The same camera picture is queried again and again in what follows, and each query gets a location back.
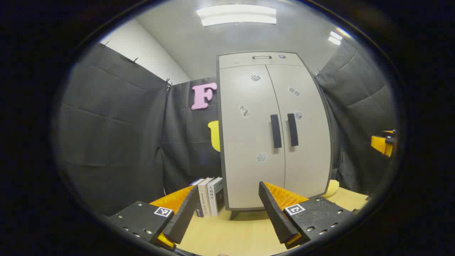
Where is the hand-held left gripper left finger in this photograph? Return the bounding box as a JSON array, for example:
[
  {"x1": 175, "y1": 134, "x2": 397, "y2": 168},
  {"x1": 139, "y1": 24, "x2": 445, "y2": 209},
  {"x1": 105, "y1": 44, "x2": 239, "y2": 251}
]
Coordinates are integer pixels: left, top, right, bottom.
[{"x1": 108, "y1": 184, "x2": 201, "y2": 251}]

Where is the black backdrop cloth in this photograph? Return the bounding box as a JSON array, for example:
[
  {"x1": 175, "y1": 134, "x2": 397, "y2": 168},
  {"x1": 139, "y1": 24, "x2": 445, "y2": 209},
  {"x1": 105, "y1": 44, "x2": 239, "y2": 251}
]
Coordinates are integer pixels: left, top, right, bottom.
[{"x1": 57, "y1": 36, "x2": 397, "y2": 217}]

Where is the grey cabinet door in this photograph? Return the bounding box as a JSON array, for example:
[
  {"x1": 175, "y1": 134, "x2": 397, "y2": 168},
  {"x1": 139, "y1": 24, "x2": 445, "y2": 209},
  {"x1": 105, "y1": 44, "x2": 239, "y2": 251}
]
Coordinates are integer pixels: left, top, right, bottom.
[
  {"x1": 266, "y1": 64, "x2": 332, "y2": 198},
  {"x1": 219, "y1": 65, "x2": 286, "y2": 209}
]

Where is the yellow soft item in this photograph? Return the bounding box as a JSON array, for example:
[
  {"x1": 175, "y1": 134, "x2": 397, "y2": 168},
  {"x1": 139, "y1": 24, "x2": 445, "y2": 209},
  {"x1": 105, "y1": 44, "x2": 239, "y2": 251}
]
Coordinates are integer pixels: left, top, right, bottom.
[{"x1": 322, "y1": 180, "x2": 340, "y2": 198}]

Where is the black door handle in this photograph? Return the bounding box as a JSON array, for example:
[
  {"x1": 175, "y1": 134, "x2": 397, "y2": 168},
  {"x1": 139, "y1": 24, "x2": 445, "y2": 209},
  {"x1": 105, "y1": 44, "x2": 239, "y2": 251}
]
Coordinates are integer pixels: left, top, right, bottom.
[
  {"x1": 270, "y1": 114, "x2": 282, "y2": 149},
  {"x1": 287, "y1": 113, "x2": 299, "y2": 147}
]

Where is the large ceiling light panel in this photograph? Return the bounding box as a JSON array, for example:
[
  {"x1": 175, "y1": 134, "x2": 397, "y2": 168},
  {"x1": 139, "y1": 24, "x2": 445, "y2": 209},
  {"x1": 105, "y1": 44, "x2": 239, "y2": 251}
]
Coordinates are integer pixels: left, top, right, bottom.
[{"x1": 196, "y1": 4, "x2": 277, "y2": 27}]

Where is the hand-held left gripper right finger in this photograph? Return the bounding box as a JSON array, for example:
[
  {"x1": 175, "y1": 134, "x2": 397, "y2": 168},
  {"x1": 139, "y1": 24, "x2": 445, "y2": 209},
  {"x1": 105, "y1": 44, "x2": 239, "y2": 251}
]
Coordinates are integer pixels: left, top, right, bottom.
[{"x1": 258, "y1": 181, "x2": 354, "y2": 249}]

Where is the grey double-door shoe cabinet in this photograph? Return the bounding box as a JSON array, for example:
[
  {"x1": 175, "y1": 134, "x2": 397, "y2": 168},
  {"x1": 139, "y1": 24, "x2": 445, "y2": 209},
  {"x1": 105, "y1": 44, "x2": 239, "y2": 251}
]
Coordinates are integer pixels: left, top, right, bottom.
[{"x1": 216, "y1": 52, "x2": 333, "y2": 220}]

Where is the white book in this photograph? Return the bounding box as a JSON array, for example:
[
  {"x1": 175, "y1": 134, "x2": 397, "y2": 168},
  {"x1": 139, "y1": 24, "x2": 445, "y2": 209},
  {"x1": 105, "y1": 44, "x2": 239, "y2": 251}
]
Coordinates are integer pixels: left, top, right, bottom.
[{"x1": 197, "y1": 177, "x2": 214, "y2": 218}]

